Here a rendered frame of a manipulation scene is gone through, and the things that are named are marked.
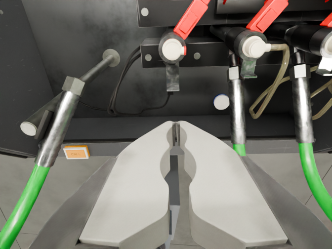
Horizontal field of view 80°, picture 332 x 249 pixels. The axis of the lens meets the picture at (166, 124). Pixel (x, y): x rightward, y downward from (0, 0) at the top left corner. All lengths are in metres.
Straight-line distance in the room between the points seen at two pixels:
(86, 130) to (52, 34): 0.23
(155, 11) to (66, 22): 0.25
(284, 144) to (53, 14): 0.57
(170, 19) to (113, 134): 0.29
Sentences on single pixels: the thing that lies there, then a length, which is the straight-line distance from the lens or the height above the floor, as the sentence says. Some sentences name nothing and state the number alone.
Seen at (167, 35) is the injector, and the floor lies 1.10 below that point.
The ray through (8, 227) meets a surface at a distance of 0.25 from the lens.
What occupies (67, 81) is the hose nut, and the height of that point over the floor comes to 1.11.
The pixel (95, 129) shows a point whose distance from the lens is 0.53.
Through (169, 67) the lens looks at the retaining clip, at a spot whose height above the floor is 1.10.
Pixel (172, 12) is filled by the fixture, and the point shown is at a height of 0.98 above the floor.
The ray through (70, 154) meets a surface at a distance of 0.50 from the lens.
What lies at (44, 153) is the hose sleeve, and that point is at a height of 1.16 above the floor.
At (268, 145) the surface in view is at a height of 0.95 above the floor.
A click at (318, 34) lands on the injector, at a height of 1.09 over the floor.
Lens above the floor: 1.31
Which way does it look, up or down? 60 degrees down
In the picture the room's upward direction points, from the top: 178 degrees counter-clockwise
